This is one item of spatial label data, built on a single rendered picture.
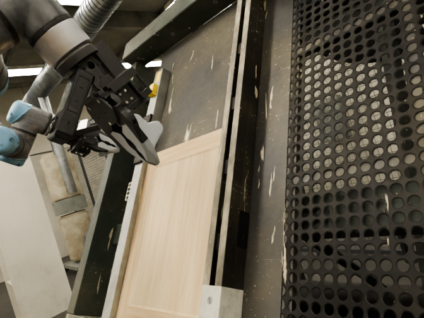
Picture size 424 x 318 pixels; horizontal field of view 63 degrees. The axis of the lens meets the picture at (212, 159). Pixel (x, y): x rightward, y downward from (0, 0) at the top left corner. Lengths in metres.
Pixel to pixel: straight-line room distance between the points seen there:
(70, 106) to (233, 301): 0.51
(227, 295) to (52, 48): 0.57
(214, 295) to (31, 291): 4.18
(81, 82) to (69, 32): 0.07
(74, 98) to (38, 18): 0.12
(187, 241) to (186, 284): 0.11
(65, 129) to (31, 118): 0.67
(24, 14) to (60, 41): 0.06
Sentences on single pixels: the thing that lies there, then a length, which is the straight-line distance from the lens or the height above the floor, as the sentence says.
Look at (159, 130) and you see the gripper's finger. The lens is 0.59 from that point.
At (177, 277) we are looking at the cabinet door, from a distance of 0.98.
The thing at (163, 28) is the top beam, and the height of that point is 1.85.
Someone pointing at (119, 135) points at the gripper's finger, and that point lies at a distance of 0.59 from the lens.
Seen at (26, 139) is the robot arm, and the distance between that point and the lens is 1.20.
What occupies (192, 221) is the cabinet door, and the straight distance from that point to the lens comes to 0.98.
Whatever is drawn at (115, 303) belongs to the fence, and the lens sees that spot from 1.20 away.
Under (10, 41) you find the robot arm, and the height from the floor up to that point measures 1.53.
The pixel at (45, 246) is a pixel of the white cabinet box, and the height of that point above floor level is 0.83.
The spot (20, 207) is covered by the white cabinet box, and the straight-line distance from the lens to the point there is 4.81.
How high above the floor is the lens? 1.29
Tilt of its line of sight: level
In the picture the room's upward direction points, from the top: 17 degrees counter-clockwise
